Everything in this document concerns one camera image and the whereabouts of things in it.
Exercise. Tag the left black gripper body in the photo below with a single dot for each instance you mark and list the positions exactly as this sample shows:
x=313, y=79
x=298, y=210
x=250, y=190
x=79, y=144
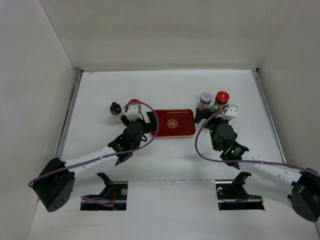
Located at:
x=146, y=126

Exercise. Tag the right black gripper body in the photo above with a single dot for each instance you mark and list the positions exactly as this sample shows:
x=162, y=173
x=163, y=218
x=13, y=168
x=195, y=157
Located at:
x=213, y=123

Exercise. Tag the clear cap grinder bottle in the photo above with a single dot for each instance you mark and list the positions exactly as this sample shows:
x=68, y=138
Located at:
x=214, y=108

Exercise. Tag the red lid dark sauce jar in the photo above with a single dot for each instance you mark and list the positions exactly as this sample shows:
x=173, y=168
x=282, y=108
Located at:
x=221, y=99

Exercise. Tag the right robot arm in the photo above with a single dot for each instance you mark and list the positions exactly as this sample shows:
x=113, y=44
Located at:
x=291, y=185

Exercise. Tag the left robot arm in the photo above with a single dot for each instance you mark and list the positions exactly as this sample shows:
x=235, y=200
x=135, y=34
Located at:
x=56, y=184

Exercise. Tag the grey lid spice jar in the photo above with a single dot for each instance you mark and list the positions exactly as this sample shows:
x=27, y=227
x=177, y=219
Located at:
x=204, y=100

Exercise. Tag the red lacquer tray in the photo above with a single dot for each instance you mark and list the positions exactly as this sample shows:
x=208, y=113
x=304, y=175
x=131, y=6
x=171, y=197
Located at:
x=175, y=123

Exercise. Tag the black cap white bottle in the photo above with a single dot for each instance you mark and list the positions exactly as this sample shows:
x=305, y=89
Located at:
x=116, y=112

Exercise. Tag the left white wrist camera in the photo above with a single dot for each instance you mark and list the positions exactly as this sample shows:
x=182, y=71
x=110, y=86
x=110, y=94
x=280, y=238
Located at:
x=133, y=112

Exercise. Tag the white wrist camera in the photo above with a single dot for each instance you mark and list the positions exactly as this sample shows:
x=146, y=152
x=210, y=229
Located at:
x=231, y=111
x=133, y=112

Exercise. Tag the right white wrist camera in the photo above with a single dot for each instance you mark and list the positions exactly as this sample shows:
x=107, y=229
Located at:
x=231, y=111

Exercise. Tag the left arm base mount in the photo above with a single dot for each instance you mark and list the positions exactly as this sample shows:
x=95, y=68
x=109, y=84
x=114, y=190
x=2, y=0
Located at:
x=112, y=198

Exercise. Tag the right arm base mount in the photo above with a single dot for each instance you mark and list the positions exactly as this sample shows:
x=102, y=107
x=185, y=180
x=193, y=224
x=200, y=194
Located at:
x=231, y=195

